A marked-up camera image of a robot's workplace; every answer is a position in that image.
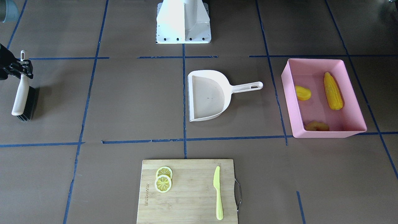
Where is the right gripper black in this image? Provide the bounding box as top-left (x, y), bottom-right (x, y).
top-left (0, 44), bottom-right (34, 80)

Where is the beige hand brush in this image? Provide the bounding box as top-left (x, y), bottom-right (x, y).
top-left (12, 50), bottom-right (36, 122)

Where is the beige dustpan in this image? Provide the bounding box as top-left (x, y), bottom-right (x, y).
top-left (187, 70), bottom-right (263, 122)

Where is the yellow toy potato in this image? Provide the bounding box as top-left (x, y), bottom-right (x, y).
top-left (295, 85), bottom-right (312, 101)

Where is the brown toy ginger root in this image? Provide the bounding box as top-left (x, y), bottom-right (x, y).
top-left (304, 121), bottom-right (330, 131)

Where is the yellow toy corn cob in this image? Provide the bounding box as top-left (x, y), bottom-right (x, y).
top-left (323, 72), bottom-right (344, 110)

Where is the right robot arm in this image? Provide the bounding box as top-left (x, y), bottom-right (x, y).
top-left (0, 0), bottom-right (34, 80)

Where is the pink plastic bin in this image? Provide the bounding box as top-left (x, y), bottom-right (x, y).
top-left (281, 58), bottom-right (367, 138)

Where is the upper lemon slice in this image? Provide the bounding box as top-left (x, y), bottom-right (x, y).
top-left (155, 166), bottom-right (173, 179)

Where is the lemon slice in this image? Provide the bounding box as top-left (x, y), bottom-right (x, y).
top-left (155, 166), bottom-right (173, 179)
top-left (154, 175), bottom-right (172, 193)

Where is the lower lemon slice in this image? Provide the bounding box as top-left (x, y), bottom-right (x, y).
top-left (154, 175), bottom-right (172, 193)

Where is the bamboo cutting board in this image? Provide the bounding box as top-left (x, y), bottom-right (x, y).
top-left (136, 159), bottom-right (239, 224)

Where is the yellow-green plastic knife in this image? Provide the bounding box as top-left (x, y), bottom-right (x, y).
top-left (213, 166), bottom-right (224, 220)

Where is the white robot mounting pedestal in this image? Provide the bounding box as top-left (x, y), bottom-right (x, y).
top-left (155, 0), bottom-right (212, 44)

